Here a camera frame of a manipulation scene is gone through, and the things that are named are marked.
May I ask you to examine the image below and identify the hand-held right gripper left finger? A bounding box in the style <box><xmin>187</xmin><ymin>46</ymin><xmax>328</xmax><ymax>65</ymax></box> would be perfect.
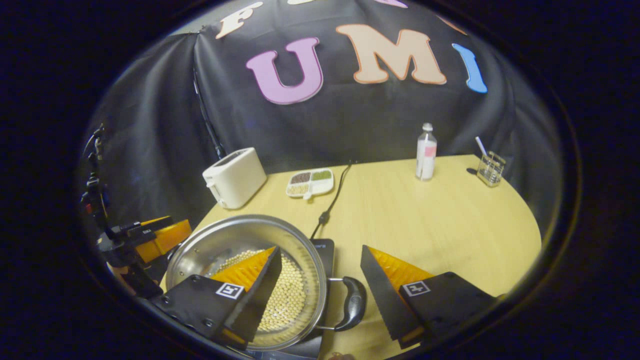
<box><xmin>149</xmin><ymin>244</ymin><xmax>284</xmax><ymax>351</ymax></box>

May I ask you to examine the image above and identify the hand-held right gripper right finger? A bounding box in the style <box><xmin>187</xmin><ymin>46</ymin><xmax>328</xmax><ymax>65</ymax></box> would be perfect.
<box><xmin>359</xmin><ymin>244</ymin><xmax>499</xmax><ymax>350</ymax></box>

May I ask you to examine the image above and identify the steel pot with black handle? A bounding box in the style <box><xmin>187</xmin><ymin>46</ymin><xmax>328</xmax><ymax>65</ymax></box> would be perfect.
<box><xmin>164</xmin><ymin>213</ymin><xmax>369</xmax><ymax>352</ymax></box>

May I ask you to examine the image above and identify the black induction cooktop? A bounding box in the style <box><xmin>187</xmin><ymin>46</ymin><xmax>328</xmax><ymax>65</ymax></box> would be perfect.
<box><xmin>244</xmin><ymin>238</ymin><xmax>336</xmax><ymax>360</ymax></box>

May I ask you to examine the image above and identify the pile of yellow soybeans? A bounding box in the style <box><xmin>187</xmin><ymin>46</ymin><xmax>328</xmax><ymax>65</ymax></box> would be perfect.
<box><xmin>214</xmin><ymin>248</ymin><xmax>307</xmax><ymax>332</ymax></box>

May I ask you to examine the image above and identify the black equipment stand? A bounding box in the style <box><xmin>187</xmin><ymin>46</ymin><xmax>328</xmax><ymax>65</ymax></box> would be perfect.
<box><xmin>79</xmin><ymin>123</ymin><xmax>110</xmax><ymax>226</ymax></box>

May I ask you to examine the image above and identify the white toaster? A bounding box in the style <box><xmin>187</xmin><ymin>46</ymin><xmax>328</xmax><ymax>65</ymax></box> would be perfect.
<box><xmin>201</xmin><ymin>146</ymin><xmax>269</xmax><ymax>211</ymax></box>

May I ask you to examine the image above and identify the white divided bean tray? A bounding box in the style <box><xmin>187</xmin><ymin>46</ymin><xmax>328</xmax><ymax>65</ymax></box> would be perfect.
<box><xmin>285</xmin><ymin>167</ymin><xmax>335</xmax><ymax>201</ymax></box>

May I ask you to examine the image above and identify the clear bottle with pink label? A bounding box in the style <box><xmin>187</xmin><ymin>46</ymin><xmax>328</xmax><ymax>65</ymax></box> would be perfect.
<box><xmin>415</xmin><ymin>122</ymin><xmax>439</xmax><ymax>182</ymax></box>

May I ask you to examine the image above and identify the clear glass cup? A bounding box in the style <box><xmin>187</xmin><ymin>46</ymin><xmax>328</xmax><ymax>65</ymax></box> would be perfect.
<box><xmin>476</xmin><ymin>150</ymin><xmax>507</xmax><ymax>189</ymax></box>

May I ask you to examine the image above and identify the black power cable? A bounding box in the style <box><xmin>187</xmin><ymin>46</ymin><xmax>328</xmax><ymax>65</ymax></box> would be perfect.
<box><xmin>309</xmin><ymin>159</ymin><xmax>355</xmax><ymax>240</ymax></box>

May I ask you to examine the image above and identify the black hanging cable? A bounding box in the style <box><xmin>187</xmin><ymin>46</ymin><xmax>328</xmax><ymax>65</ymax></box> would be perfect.
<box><xmin>192</xmin><ymin>67</ymin><xmax>227</xmax><ymax>160</ymax></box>

